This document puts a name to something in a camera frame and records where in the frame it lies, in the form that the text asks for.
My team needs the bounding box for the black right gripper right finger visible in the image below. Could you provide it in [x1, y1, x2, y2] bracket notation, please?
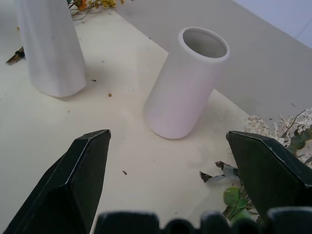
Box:
[226, 131, 312, 221]

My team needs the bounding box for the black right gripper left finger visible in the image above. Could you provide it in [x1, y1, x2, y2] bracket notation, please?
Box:
[0, 129, 112, 234]

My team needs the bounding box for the white cylindrical vase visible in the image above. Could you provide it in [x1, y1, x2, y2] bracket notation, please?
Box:
[142, 26, 231, 140]

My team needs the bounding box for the tall white faceted vase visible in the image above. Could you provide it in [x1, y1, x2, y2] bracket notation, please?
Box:
[13, 0, 87, 98]

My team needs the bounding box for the white and green flower bouquet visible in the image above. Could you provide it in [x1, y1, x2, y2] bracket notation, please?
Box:
[199, 108, 312, 222]

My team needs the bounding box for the yellow and orange flower bouquet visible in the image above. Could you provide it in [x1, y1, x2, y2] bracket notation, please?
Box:
[5, 0, 125, 66]

